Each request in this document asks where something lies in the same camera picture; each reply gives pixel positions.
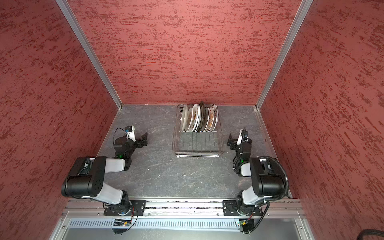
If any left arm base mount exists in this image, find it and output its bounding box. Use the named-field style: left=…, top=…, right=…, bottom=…
left=104, top=200, right=147, bottom=217

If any brown patterned plate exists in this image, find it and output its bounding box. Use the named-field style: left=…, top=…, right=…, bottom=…
left=206, top=107, right=215, bottom=132

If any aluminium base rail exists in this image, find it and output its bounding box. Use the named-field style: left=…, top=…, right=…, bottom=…
left=60, top=198, right=307, bottom=219

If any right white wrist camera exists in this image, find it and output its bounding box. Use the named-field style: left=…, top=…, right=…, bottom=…
left=237, top=128, right=248, bottom=145

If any black hose bottom corner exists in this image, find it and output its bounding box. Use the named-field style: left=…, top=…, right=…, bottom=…
left=356, top=228, right=384, bottom=240

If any white ribbed plate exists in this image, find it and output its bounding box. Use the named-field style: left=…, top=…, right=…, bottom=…
left=180, top=104, right=189, bottom=132

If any white watermelon pattern plate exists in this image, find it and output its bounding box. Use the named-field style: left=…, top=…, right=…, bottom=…
left=192, top=104, right=201, bottom=132

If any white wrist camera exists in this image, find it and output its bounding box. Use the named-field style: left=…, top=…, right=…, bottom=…
left=124, top=126, right=136, bottom=142
left=237, top=128, right=248, bottom=145

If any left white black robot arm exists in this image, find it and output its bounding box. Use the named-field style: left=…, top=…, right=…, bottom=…
left=61, top=132, right=148, bottom=216

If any wire dish rack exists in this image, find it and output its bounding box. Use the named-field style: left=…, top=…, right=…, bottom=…
left=173, top=104, right=224, bottom=157

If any left aluminium corner post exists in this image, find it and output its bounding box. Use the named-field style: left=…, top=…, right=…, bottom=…
left=56, top=0, right=124, bottom=111

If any aluminium corner post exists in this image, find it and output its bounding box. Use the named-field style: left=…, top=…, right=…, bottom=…
left=56, top=0, right=124, bottom=111
left=256, top=0, right=313, bottom=111

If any right aluminium corner post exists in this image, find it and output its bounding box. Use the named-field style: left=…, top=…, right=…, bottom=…
left=256, top=0, right=313, bottom=111

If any dark striped rim cream plate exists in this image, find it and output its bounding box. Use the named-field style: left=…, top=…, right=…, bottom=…
left=198, top=101, right=206, bottom=133

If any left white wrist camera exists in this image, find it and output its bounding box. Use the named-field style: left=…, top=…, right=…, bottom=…
left=124, top=126, right=136, bottom=142

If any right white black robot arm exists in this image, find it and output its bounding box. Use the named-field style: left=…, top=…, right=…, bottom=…
left=227, top=133, right=289, bottom=216

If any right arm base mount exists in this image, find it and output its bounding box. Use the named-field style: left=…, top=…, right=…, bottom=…
left=223, top=200, right=263, bottom=217

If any white perforated cable duct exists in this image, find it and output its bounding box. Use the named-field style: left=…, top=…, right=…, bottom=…
left=68, top=218, right=240, bottom=231

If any left black thin cable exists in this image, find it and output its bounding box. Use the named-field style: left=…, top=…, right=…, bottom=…
left=112, top=127, right=131, bottom=146

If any rightmost patterned plate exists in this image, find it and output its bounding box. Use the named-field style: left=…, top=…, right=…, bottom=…
left=211, top=104, right=219, bottom=131

